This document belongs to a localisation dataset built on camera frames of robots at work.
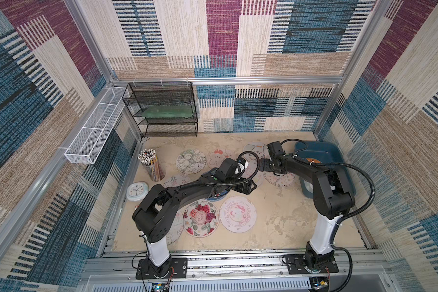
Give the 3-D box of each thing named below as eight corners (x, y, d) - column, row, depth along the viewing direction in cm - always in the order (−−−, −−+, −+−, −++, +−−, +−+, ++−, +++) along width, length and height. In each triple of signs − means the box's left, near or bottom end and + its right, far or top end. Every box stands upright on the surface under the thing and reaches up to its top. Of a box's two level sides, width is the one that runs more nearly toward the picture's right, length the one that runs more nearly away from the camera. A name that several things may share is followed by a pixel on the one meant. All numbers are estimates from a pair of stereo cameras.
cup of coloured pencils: (149, 182, 101) (136, 161, 86) (152, 170, 106) (141, 148, 91) (163, 182, 101) (153, 161, 86) (166, 170, 106) (156, 148, 91)
